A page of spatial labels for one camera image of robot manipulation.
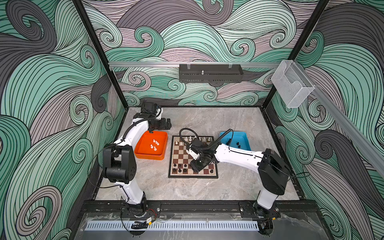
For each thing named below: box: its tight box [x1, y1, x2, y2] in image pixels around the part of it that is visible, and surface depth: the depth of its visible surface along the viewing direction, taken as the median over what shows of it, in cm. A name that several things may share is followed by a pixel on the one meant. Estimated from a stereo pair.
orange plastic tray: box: [134, 130, 169, 161], surface depth 97 cm
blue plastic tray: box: [220, 129, 252, 151], surface depth 100 cm
